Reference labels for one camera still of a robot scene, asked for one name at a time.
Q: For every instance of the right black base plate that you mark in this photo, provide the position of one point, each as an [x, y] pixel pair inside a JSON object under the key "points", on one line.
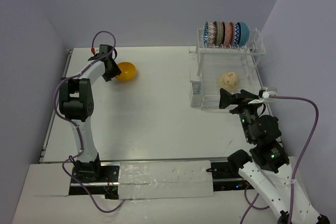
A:
{"points": [[224, 179]]}

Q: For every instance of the tan bowl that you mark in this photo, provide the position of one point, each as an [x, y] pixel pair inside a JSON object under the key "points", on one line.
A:
{"points": [[229, 81]]}

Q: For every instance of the solid blue bowl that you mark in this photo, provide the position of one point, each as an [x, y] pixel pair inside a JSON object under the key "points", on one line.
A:
{"points": [[244, 34]]}

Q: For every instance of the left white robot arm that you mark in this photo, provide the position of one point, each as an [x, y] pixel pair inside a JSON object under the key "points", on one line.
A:
{"points": [[76, 105]]}

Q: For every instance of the silver tape patch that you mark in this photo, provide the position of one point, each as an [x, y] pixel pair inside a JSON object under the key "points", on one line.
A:
{"points": [[155, 180]]}

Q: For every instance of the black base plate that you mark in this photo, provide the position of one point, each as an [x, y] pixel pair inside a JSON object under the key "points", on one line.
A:
{"points": [[224, 179], [101, 180]]}

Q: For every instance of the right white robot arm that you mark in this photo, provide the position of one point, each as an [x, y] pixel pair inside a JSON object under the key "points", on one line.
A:
{"points": [[267, 166]]}

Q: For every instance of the yellow bowl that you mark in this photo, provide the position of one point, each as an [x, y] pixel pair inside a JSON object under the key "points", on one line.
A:
{"points": [[128, 71]]}

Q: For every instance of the blue triangle patterned bowl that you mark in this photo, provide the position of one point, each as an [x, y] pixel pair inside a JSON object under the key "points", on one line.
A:
{"points": [[209, 34]]}

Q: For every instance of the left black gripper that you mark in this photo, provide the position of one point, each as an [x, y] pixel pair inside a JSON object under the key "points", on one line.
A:
{"points": [[111, 68]]}

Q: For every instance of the black floral patterned bowl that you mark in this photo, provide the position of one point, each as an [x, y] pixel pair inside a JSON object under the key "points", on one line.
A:
{"points": [[228, 34]]}

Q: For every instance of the white wire dish rack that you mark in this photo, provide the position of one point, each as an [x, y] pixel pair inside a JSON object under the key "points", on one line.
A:
{"points": [[233, 69]]}

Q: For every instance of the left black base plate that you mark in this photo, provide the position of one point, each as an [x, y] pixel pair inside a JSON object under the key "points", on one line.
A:
{"points": [[101, 180]]}

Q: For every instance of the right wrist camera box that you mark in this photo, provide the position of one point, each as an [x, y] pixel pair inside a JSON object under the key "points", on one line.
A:
{"points": [[265, 96]]}

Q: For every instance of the brown lattice rim bowl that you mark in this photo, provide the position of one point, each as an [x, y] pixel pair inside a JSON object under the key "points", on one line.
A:
{"points": [[220, 33]]}

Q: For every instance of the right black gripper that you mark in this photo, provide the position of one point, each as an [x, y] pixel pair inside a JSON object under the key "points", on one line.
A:
{"points": [[227, 97]]}

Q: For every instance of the red patterned bowl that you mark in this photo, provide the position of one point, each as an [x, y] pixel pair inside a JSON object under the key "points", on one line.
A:
{"points": [[236, 34]]}

